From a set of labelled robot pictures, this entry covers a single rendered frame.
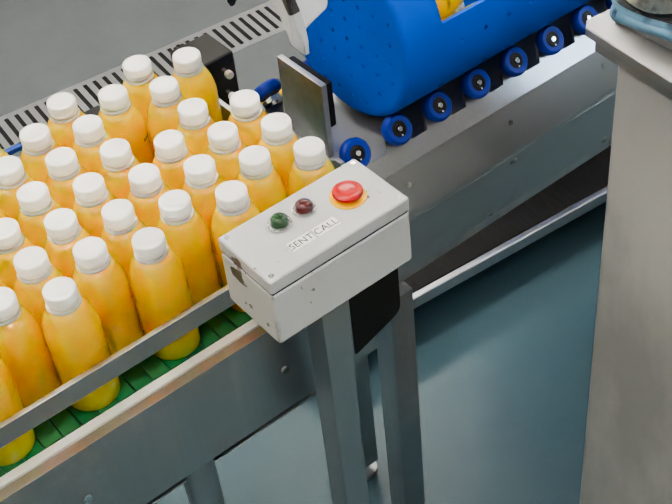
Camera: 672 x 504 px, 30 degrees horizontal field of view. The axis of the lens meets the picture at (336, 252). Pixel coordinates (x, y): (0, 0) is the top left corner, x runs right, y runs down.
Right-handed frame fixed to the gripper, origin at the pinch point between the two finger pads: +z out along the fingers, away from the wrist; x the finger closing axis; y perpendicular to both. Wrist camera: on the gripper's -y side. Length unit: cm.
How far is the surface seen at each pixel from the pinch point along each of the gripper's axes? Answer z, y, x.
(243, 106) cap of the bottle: 13.2, -1.3, 5.4
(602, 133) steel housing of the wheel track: 52, 64, 0
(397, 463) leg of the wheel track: 102, 16, 2
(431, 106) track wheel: 24.3, 25.0, -0.9
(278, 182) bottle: 17.0, -4.7, -5.9
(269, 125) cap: 13.2, -1.2, -0.2
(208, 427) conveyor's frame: 41, -25, -13
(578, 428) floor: 121, 57, -5
